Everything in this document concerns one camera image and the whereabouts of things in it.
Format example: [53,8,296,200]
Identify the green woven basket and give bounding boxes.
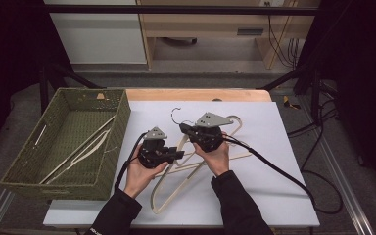
[0,87,132,201]

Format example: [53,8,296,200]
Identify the beige clothes hanger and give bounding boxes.
[155,130,253,179]
[150,107,245,215]
[38,115,118,185]

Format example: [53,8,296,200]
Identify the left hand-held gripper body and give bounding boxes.
[137,126,173,169]

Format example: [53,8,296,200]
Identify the person's left hand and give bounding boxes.
[123,145,170,200]

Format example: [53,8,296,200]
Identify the black metal stand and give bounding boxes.
[258,63,323,125]

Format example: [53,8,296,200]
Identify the black curtain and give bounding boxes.
[302,0,376,187]
[0,0,65,161]

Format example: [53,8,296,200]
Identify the person's right hand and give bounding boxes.
[192,131,231,178]

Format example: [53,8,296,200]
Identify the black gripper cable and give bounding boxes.
[221,132,345,215]
[114,131,148,192]

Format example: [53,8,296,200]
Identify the white cabinet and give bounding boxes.
[43,0,148,65]

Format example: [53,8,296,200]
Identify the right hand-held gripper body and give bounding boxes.
[189,112,234,153]

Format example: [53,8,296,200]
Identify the light wooden desk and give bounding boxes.
[136,0,321,71]

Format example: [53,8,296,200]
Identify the black floor cables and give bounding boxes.
[287,97,340,171]

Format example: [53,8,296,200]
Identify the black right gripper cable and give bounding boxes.
[221,132,345,215]

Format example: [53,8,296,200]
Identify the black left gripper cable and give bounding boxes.
[114,131,148,192]

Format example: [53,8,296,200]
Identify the black horizontal frame bar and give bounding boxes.
[43,4,321,16]

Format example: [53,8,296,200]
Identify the hanging black desk cables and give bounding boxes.
[267,14,301,70]

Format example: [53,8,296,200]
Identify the white wall socket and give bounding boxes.
[258,0,286,8]

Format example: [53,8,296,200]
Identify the yellow and black tool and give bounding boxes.
[282,95,302,111]

